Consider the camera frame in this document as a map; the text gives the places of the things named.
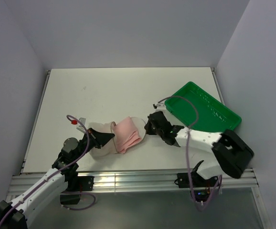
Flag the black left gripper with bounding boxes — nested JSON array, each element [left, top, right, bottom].
[[73, 127, 114, 161]]

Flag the pink bra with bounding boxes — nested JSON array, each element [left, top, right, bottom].
[[112, 117, 142, 154]]

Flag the round mesh laundry bag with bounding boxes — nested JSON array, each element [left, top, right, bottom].
[[88, 117, 146, 160]]

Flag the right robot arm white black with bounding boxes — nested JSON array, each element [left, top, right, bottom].
[[144, 111, 255, 187]]

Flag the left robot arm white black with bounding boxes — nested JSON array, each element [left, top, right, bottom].
[[0, 128, 115, 229]]

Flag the green plastic tray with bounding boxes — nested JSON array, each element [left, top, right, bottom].
[[165, 82, 242, 132]]

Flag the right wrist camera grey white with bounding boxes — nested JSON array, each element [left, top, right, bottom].
[[153, 102, 167, 112]]

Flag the aluminium mounting rail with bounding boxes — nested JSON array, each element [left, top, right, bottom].
[[7, 168, 259, 196]]

